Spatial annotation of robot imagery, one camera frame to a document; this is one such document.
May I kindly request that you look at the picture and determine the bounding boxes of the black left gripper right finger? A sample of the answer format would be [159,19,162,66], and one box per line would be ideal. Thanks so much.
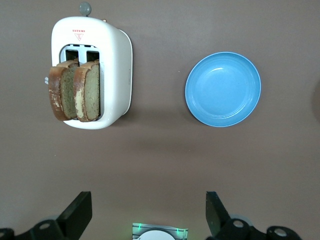
[205,191,307,240]

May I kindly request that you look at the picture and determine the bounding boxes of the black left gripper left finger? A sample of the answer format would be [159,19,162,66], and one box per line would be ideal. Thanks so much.
[0,191,93,240]

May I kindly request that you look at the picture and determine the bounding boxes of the brown toasted bread slice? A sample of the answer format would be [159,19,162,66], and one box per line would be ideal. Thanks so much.
[72,59,101,123]
[48,59,80,122]

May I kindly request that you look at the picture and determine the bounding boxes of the blue plate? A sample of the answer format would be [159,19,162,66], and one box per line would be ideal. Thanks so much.
[184,51,262,128]

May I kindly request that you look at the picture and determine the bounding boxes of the beige plate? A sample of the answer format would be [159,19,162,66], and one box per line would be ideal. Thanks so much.
[311,79,320,118]

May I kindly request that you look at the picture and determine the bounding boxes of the white two-slot toaster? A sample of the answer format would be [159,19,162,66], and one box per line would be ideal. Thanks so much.
[42,1,133,130]

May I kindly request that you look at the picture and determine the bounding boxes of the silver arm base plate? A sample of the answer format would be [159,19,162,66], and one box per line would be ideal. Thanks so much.
[131,222,189,240]

